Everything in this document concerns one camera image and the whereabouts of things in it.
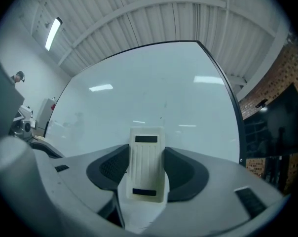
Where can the grey machine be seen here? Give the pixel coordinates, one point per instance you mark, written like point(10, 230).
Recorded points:
point(22, 125)

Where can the white glossy board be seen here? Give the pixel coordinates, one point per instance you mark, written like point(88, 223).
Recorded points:
point(151, 88)

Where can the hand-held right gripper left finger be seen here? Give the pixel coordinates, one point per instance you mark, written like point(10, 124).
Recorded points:
point(80, 179)

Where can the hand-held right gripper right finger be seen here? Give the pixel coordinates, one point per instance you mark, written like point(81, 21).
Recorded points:
point(213, 194)

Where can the linear ceiling light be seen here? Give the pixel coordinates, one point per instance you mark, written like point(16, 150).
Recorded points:
point(52, 33)

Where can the white cabinet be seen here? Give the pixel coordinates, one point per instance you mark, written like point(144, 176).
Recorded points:
point(44, 112)

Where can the black wall screen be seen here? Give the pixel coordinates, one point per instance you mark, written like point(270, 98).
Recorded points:
point(274, 122)

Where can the black webcam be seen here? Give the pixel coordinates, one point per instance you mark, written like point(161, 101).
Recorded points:
point(261, 103)

